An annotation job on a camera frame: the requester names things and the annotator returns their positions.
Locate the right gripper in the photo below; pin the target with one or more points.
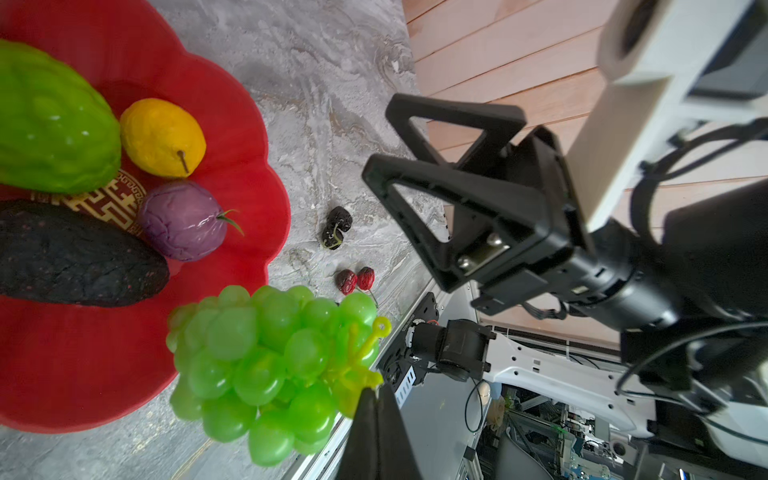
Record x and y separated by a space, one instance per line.
517 228

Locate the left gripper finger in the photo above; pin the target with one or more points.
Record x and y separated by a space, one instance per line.
378 446

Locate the green grape bunch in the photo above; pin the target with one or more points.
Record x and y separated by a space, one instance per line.
274 367

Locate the purple passion fruit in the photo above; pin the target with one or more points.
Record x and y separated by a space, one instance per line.
183 221

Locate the yellow lemon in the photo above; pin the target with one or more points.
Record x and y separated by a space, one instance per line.
162 139

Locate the dark avocado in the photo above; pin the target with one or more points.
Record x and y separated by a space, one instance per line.
51 254

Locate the bumpy green custard apple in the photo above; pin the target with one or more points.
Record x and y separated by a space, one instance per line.
58 134

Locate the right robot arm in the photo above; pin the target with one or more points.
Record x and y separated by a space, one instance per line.
691 308

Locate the red flower-shaped fruit bowl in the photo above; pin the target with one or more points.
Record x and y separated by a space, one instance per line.
67 368

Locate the dark cherry pair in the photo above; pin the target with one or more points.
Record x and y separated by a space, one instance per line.
339 222

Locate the red cherry upper middle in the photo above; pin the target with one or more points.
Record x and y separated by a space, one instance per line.
365 282

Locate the red cherry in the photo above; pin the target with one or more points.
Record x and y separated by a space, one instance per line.
346 281
365 282

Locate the red cherry left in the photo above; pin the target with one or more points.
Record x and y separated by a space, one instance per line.
346 281

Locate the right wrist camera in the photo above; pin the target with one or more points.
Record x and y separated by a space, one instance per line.
669 66

